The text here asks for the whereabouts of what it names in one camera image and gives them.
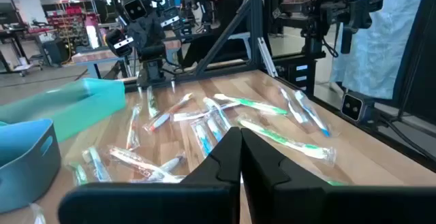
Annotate teal translucent plastic bin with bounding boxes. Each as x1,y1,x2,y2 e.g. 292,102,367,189
0,77,127,143

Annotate dark grey plastic bin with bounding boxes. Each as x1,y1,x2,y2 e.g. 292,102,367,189
0,118,62,214

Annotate light blue plastic sheet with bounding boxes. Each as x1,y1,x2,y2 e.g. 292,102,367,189
329,0,429,101

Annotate green toothbrushes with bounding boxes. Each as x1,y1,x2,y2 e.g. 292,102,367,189
146,86,159,118

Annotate person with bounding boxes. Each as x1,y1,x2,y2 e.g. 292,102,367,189
179,0,255,69

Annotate blue wrapped toothbrush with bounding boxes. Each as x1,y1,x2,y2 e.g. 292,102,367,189
202,96,233,132
82,146,112,183
205,114,226,144
189,119,215,159
294,89,332,138

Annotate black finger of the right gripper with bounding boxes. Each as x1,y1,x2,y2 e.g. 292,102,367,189
104,26,153,57
146,6,182,48

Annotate green wrapped toothbrush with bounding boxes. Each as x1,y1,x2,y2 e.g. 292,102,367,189
69,161,90,187
325,178,349,187
213,93,289,116
236,116,337,166

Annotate black drawer cabinet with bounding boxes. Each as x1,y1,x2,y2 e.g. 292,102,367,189
272,52,318,97

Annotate grey office chair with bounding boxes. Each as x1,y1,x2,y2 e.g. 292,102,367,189
227,31,253,61

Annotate red parts bin shelf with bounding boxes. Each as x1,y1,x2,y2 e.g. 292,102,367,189
46,0,102,48

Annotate wooden top workbench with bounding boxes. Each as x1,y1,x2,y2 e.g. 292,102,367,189
70,39,183,80

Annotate black workbench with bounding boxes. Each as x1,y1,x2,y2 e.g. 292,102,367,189
0,26,47,78

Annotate dark equipment case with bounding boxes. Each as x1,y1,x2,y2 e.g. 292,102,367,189
42,38,71,65

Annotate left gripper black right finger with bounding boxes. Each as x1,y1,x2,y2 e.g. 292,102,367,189
240,127,436,224

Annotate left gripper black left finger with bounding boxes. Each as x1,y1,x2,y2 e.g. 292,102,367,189
57,126,243,224

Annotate black panel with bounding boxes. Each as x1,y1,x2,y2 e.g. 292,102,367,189
391,0,436,123

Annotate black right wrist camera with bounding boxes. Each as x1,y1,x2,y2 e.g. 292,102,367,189
121,0,149,22

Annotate black stereo camera box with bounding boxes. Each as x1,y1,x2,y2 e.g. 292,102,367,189
339,92,377,125

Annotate pink white bottle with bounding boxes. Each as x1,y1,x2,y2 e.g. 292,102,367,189
84,14,100,50

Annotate silver angle bracket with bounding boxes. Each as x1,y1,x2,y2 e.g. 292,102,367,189
256,36,279,78

